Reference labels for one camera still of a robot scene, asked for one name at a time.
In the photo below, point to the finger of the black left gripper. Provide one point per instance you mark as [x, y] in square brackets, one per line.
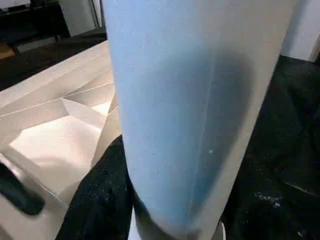
[17, 192]

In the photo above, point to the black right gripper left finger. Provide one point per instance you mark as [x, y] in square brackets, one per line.
[102, 200]

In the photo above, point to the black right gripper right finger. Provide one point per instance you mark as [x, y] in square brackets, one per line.
[265, 212]

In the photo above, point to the white plastic table top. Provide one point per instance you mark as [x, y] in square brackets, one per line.
[62, 120]

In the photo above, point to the white plastic table leg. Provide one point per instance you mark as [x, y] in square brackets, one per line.
[190, 100]

